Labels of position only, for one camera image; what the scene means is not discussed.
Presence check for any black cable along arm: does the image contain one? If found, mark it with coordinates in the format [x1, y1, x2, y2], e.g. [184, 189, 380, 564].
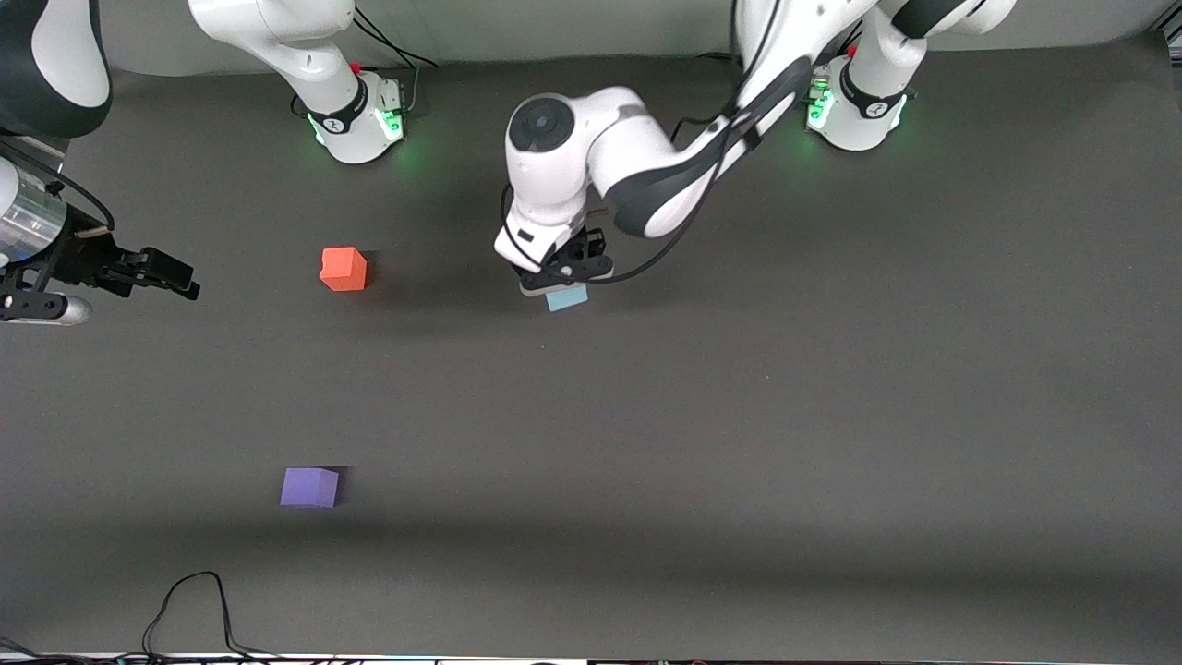
[0, 137, 117, 234]
[499, 0, 786, 285]

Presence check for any orange block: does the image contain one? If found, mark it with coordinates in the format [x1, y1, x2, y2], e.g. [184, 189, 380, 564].
[319, 246, 368, 293]

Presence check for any thin black looped cable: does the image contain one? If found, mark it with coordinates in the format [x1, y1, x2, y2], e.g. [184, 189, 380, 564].
[141, 570, 287, 662]

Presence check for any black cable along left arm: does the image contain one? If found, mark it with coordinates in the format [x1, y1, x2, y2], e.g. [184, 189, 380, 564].
[499, 0, 786, 285]

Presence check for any black right arm base cable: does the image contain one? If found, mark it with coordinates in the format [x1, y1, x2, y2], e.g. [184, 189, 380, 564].
[351, 9, 440, 114]

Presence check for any purple block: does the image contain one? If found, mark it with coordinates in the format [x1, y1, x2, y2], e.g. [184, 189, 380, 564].
[280, 466, 341, 510]

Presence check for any black cable along right arm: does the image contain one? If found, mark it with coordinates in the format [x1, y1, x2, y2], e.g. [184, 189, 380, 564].
[0, 137, 117, 234]

